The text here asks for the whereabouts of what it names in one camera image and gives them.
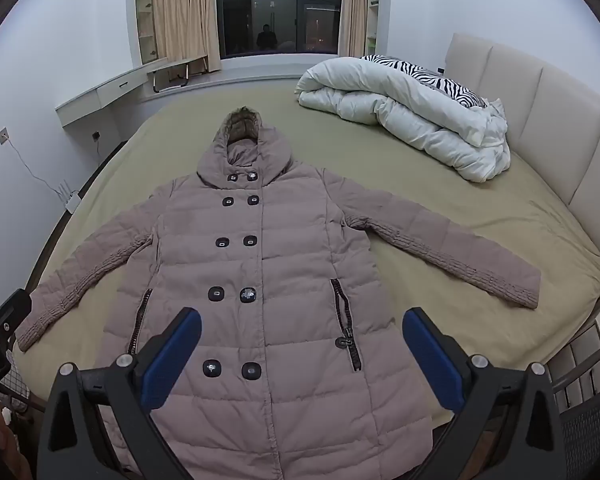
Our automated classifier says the zebra striped pillow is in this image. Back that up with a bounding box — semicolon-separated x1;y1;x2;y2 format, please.
360;54;488;109

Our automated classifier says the white floating desk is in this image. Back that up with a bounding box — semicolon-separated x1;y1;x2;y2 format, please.
55;57;211;128

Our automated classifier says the bed with olive sheet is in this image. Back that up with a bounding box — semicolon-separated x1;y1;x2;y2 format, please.
10;80;600;403

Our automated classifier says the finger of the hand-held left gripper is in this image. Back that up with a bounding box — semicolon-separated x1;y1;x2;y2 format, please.
0;288;34;346

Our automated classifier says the thin white cable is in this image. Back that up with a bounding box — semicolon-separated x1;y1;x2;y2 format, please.
5;137;71;201

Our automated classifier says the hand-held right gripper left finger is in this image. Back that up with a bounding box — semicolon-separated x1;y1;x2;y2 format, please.
36;306;203;480

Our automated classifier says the beige curtain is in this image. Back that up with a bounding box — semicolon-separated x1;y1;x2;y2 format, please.
150;0;223;73
337;0;371;58

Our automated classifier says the checked cloth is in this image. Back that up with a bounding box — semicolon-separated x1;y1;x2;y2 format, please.
0;355;34;417

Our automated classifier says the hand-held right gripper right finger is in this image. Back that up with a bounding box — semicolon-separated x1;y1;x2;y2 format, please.
402;307;568;480

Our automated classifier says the grey mesh chair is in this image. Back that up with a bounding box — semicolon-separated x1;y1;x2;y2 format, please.
550;327;600;480

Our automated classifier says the mauve hooded down coat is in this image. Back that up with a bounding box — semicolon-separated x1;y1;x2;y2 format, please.
15;106;542;480

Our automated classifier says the dark window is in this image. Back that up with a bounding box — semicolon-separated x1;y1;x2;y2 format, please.
215;0;345;58

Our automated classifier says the white wall shelf unit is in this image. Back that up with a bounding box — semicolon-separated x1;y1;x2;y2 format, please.
134;0;159;66
365;0;382;56

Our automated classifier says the metal frame chair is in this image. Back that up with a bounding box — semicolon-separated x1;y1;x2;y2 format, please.
147;57;210;95

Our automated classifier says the white folded duvet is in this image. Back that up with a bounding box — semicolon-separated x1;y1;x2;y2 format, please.
294;55;512;183

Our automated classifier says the beige padded headboard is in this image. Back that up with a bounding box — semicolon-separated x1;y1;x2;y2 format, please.
445;32;600;321

